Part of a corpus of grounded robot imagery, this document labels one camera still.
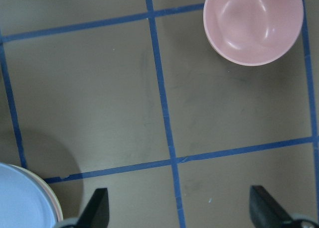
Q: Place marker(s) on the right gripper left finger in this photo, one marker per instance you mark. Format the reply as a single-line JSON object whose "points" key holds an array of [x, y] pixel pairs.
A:
{"points": [[96, 213]]}

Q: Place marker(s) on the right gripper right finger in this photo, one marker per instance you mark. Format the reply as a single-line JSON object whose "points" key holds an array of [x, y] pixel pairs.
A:
{"points": [[265, 211]]}

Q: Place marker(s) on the pink plate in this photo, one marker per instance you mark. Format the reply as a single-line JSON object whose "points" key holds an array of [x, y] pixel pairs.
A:
{"points": [[39, 180]]}

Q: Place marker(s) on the blue plate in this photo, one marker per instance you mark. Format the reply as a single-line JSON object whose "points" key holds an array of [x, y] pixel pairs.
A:
{"points": [[23, 202]]}

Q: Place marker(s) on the cream white plate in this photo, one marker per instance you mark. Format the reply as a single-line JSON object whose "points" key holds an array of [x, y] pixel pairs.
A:
{"points": [[56, 203]]}

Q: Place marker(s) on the pink bowl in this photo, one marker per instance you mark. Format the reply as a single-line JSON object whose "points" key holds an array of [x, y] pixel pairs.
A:
{"points": [[252, 32]]}

